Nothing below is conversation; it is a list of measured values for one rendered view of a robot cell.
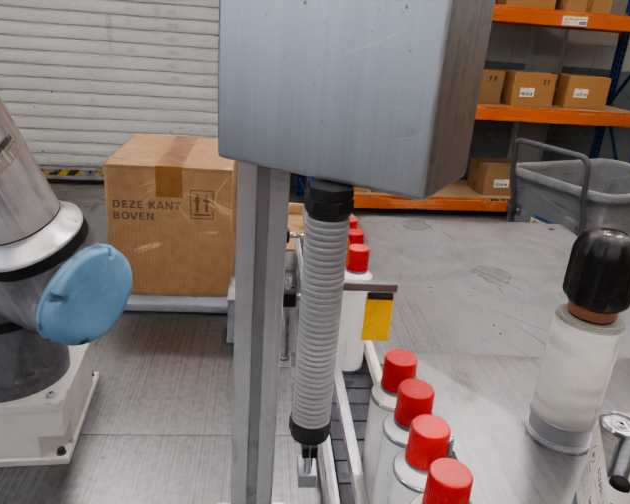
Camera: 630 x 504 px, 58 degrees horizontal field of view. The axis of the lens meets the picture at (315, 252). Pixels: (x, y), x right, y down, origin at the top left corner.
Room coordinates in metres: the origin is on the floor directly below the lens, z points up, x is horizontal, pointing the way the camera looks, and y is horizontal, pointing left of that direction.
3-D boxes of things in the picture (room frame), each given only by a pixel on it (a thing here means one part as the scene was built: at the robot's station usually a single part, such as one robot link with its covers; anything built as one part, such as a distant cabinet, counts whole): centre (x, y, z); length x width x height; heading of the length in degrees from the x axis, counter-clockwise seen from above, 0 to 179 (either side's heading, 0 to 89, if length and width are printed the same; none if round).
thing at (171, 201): (1.19, 0.30, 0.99); 0.30 x 0.24 x 0.27; 7
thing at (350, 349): (0.78, -0.06, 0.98); 0.05 x 0.05 x 0.20
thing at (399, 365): (0.49, -0.09, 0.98); 0.05 x 0.05 x 0.20
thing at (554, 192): (2.80, -1.40, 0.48); 0.89 x 0.63 x 0.96; 119
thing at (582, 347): (0.66, -0.36, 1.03); 0.09 x 0.09 x 0.30
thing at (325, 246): (0.38, -0.01, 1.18); 0.04 x 0.04 x 0.21
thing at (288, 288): (0.87, 0.02, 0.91); 0.07 x 0.03 x 0.16; 96
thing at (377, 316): (0.55, -0.07, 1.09); 0.03 x 0.01 x 0.06; 96
